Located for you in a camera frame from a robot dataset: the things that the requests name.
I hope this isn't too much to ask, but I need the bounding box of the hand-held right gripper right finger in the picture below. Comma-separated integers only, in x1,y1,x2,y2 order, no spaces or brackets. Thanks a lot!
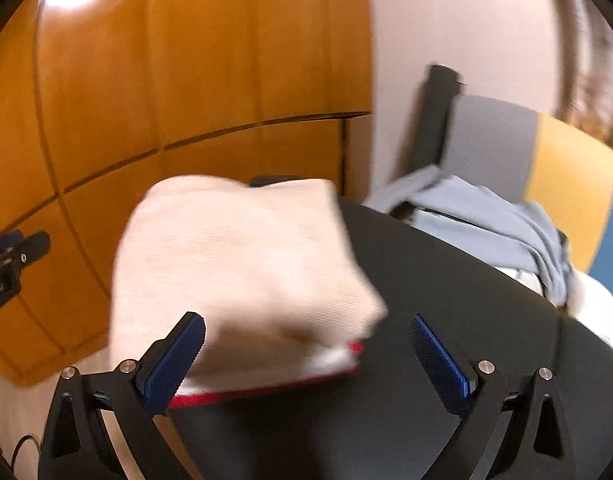
409,314,577,480

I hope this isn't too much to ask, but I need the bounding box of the wooden wardrobe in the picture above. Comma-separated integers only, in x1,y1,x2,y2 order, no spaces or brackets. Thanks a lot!
0,0,376,388

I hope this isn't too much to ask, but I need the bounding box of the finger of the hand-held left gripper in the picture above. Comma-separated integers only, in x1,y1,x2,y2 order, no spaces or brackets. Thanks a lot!
0,230,52,268

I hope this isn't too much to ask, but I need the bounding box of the black cable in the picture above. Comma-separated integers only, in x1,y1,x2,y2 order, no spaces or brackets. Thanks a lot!
9,434,43,468

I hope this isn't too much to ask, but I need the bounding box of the white garment with red trim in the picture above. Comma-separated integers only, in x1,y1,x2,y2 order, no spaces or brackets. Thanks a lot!
167,341,364,409

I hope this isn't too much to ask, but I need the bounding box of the beige knit sweater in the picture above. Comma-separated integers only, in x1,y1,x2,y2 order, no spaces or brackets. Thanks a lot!
109,176,389,396

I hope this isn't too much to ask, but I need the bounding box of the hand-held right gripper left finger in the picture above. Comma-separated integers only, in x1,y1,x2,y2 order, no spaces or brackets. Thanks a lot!
39,311,207,480

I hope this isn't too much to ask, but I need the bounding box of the beige patterned curtain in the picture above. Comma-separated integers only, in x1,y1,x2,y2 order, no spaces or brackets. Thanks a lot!
556,0,613,153

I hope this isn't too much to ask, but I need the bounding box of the grey-blue garment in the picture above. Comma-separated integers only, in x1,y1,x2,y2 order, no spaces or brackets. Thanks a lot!
363,165,577,306

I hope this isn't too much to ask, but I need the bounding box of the grey yellow blue chair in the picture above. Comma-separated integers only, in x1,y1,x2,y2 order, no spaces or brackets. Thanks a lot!
411,64,613,291

